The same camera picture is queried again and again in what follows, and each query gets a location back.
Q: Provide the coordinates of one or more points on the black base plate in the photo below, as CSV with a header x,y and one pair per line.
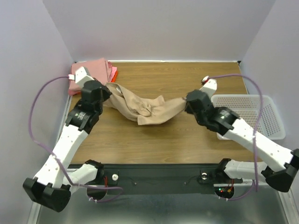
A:
x,y
148,179

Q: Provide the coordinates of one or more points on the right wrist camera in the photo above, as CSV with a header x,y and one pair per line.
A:
x,y
209,86

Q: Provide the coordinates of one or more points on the white plastic basket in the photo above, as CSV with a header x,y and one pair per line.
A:
x,y
248,108

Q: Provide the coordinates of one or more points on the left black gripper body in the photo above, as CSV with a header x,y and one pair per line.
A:
x,y
105,95

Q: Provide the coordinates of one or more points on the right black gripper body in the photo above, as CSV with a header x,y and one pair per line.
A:
x,y
190,102

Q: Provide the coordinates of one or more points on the beige t shirt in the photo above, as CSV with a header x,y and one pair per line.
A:
x,y
144,111

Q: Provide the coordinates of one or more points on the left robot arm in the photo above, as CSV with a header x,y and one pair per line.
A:
x,y
50,187

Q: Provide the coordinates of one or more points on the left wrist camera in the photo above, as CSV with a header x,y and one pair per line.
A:
x,y
80,77

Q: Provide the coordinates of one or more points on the folded light pink t shirt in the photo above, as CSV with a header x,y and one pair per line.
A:
x,y
113,70

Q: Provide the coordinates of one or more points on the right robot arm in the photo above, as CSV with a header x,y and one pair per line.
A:
x,y
279,165

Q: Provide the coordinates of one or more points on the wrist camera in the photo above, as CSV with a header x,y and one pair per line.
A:
x,y
80,77
209,86

